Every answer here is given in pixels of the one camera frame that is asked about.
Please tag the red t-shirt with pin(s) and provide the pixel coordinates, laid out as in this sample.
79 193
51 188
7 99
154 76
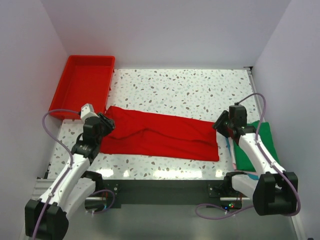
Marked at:
160 135

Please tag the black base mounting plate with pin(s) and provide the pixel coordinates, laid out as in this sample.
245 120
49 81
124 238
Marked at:
174 192

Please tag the aluminium frame rail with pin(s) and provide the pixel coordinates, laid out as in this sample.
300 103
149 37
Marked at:
97 204

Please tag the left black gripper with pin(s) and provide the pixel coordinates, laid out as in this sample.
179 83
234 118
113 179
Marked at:
109 123

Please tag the red plastic bin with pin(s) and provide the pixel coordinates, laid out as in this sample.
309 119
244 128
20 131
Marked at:
86 79

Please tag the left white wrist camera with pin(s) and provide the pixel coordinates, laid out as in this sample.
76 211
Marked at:
87 111

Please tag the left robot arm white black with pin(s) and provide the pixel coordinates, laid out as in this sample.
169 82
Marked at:
47 218

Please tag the folded teal t-shirt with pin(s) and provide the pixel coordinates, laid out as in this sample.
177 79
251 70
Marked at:
252 176

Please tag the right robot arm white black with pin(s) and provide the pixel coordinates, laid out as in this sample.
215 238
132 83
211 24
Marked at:
276 190

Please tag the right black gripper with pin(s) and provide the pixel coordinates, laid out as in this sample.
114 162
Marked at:
224 116

